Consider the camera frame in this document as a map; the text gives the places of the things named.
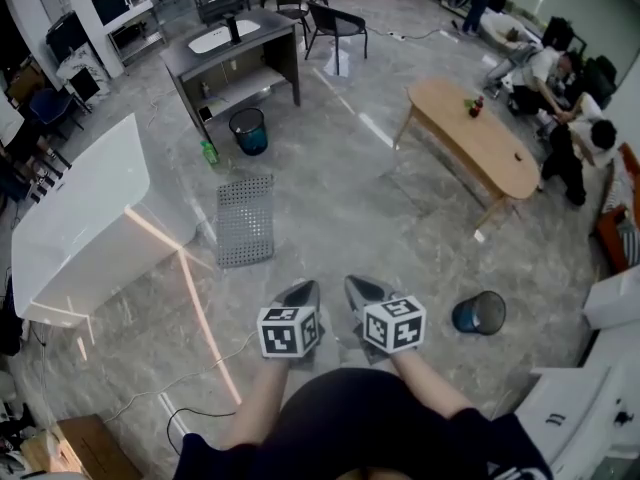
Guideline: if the person's left forearm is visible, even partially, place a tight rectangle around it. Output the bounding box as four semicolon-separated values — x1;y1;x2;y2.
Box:
219;357;290;450

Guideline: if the black chair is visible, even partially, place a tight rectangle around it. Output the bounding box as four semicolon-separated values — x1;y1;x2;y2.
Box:
273;0;313;34
304;0;370;77

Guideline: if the white bathtub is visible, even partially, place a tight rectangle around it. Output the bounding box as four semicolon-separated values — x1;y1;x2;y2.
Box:
10;112;199;330

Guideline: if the black mesh wastebasket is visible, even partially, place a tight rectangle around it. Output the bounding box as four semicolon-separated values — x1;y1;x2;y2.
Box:
451;290;507;337
228;106;269;157

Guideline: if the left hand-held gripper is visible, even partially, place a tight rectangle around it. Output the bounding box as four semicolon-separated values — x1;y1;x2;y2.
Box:
257;280;326;369

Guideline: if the grey perforated bath mat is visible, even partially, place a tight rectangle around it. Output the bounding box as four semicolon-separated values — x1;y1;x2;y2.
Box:
215;174;277;269

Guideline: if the dark vanity cabinet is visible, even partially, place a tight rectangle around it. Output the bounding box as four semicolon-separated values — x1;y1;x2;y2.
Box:
159;7;301;145

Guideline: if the wooden coffee table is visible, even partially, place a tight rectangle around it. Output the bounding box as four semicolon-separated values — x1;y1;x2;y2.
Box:
393;77;542;230

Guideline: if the white cabinet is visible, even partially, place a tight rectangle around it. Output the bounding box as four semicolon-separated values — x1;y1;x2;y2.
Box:
514;317;640;480

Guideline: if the person's right forearm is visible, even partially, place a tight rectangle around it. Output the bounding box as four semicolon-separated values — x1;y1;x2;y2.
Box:
389;350;475;419

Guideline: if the blue chair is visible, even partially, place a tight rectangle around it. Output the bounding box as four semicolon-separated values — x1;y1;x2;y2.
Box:
27;86;87;135

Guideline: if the cardboard box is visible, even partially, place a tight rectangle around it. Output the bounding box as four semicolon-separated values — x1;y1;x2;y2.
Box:
19;414;142;480

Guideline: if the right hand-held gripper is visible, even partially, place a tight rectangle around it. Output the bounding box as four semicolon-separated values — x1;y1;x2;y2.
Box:
344;275;427;365

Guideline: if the white box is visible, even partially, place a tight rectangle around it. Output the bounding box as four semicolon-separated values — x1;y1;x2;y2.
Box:
582;265;640;330

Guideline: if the white sink basin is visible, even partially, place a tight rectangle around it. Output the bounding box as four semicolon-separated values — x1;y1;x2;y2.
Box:
187;19;262;55

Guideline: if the orange wooden frame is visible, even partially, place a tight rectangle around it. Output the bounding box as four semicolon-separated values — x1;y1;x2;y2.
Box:
593;142;640;274

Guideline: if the person's black shirt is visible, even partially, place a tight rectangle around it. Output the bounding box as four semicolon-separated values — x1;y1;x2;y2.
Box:
172;367;556;480

